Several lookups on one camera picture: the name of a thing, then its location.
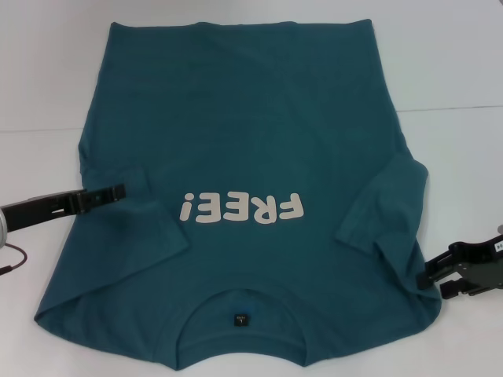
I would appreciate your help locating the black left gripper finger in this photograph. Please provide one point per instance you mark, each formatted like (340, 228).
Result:
(98, 196)

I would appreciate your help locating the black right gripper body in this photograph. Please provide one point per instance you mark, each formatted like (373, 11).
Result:
(479, 263)

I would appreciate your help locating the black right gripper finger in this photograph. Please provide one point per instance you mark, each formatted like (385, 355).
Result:
(436, 273)
(454, 288)

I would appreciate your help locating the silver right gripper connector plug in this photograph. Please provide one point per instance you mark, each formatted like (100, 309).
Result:
(500, 228)

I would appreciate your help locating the teal t-shirt with FREE print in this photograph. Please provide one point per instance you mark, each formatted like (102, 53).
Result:
(243, 129)

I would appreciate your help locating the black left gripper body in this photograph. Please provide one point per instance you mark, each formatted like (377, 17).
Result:
(35, 210)

